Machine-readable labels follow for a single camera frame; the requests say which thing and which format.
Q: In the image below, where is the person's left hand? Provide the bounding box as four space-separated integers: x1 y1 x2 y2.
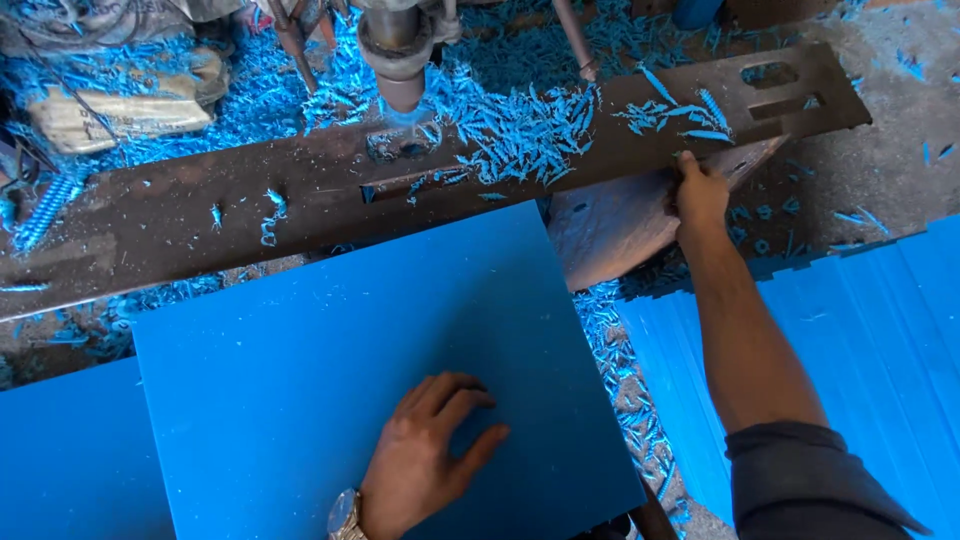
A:
360 371 512 540

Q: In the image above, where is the person's right hand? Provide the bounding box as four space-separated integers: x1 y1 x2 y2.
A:
669 150 732 247

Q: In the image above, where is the blue plastic sheet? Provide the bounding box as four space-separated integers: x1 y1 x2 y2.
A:
0 356 177 540
131 198 648 540

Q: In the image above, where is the rusty slotted steel plate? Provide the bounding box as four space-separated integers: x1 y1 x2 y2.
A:
0 41 873 324

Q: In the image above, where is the silver wristwatch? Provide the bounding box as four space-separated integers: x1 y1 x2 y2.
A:
326 487 370 540

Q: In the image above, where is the brown metal plate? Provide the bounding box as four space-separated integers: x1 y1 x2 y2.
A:
546 135 790 294

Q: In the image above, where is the pile of blue plastic shavings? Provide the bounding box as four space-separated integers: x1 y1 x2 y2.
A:
0 0 826 526

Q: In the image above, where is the stack of blue plastic sheets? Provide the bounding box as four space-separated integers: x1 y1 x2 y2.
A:
615 213 960 540

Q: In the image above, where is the rusty metal rod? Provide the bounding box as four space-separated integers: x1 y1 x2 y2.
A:
266 0 322 96
551 0 601 84

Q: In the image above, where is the dark grey sleeve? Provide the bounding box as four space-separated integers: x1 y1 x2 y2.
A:
723 420 933 540

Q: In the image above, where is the drill press spindle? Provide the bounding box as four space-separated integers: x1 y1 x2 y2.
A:
352 0 464 115

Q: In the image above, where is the long blue spiral shaving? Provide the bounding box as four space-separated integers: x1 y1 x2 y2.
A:
10 174 82 255

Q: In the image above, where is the dirty beige sack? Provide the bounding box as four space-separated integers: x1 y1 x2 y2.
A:
26 46 232 156

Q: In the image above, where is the brown wooden handle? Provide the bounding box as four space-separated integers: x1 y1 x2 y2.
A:
628 480 681 540

